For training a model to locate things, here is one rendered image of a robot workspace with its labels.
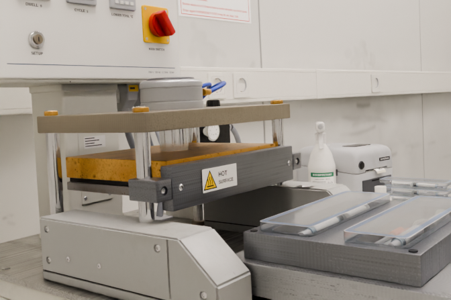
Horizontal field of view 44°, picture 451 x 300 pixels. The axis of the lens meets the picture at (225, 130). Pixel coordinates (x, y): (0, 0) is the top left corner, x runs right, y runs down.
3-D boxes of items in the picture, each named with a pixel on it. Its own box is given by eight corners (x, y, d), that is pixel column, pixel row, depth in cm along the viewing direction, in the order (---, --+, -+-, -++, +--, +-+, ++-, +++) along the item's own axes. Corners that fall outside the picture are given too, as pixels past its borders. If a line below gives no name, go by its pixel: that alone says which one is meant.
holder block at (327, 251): (243, 258, 52) (242, 230, 52) (340, 217, 68) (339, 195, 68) (421, 287, 42) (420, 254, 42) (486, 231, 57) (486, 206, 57)
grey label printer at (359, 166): (294, 199, 176) (292, 146, 176) (333, 190, 190) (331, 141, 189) (360, 208, 158) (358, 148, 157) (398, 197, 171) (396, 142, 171)
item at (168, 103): (11, 190, 69) (4, 85, 68) (180, 162, 93) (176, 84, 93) (149, 205, 54) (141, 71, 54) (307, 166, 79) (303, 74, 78)
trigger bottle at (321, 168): (309, 204, 168) (305, 121, 167) (336, 203, 167) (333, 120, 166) (309, 209, 160) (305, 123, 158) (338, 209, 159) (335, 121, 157)
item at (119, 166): (66, 190, 68) (62, 111, 67) (188, 167, 85) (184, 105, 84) (170, 199, 57) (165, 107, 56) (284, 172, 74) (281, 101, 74)
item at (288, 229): (311, 252, 48) (310, 227, 48) (258, 245, 52) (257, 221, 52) (392, 213, 63) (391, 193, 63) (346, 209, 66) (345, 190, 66)
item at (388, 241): (408, 267, 43) (407, 238, 43) (341, 257, 46) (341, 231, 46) (472, 219, 58) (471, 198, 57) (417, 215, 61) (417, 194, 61)
